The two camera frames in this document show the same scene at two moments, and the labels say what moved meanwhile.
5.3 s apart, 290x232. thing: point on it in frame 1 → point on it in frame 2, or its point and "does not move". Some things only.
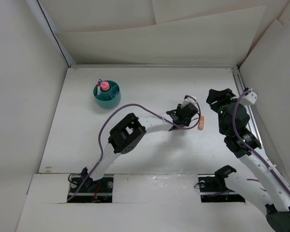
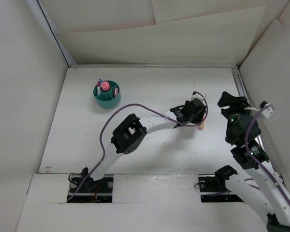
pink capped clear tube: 105,86 does not move
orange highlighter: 201,123 does not move
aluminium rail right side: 250,114 does not move
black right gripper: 224,96 → 235,103
